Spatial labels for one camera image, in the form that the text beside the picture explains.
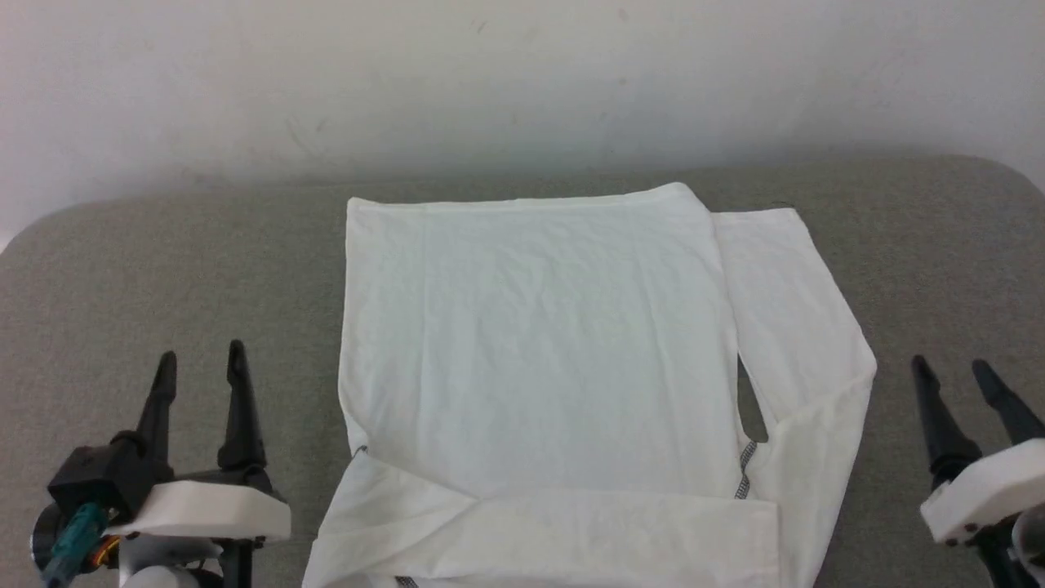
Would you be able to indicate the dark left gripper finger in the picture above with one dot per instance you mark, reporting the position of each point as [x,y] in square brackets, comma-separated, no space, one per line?
[157,412]
[241,416]

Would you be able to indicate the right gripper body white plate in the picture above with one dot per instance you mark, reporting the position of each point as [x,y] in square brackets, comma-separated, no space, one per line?
[988,490]

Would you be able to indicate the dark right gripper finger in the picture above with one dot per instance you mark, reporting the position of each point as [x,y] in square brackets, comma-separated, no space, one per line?
[1008,404]
[939,425]

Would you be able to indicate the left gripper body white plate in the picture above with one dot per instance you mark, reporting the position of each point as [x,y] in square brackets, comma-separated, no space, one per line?
[204,506]

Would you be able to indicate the white long-sleeve garment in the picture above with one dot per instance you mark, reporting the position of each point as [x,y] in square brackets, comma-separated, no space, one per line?
[555,343]

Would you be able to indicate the grey fabric sofa cushion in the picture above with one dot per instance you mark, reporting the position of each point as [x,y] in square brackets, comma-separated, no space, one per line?
[163,286]

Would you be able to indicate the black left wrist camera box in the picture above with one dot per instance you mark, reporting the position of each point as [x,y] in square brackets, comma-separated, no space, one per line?
[106,478]

